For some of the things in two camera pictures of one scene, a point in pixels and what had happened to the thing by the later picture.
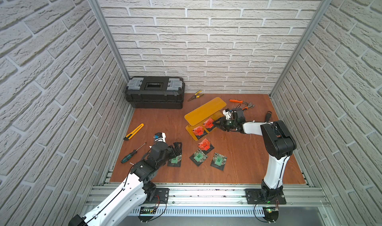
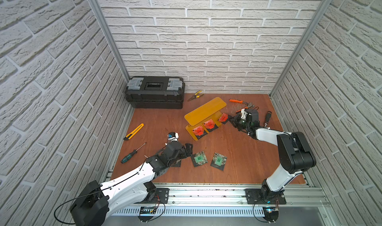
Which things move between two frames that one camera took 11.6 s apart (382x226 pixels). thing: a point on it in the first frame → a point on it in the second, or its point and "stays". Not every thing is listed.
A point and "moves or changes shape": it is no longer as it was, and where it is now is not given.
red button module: (209, 124) stays
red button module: (199, 132) stays
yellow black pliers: (195, 96) stays
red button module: (205, 146) moves or changes shape
